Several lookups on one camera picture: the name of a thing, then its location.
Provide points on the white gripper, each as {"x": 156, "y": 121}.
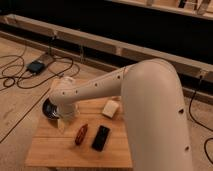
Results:
{"x": 66, "y": 114}

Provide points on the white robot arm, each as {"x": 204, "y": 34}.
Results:
{"x": 154, "y": 111}

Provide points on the white sponge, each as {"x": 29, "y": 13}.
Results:
{"x": 110, "y": 108}

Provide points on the dark metal bowl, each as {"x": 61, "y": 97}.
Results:
{"x": 49, "y": 110}

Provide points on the red-brown oblong object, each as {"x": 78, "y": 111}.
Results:
{"x": 81, "y": 134}

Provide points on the blue power adapter box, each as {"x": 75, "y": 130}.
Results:
{"x": 35, "y": 67}

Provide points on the wooden frame rail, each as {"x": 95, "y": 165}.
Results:
{"x": 183, "y": 65}

